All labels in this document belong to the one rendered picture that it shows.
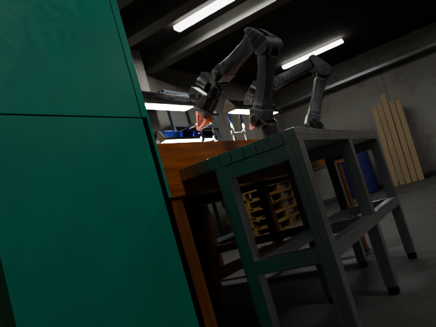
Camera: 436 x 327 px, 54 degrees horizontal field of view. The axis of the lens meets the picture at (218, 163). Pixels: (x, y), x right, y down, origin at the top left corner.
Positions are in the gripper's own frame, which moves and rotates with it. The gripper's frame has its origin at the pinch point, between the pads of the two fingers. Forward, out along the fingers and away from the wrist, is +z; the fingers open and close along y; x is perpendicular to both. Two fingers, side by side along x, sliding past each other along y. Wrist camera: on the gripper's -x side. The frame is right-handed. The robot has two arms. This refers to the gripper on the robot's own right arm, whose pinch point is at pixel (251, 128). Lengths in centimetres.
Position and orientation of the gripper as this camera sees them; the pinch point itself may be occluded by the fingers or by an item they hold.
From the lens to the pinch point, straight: 220.9
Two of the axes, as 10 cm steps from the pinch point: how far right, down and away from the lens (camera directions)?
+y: -5.7, 0.7, -8.2
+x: 7.1, 5.4, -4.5
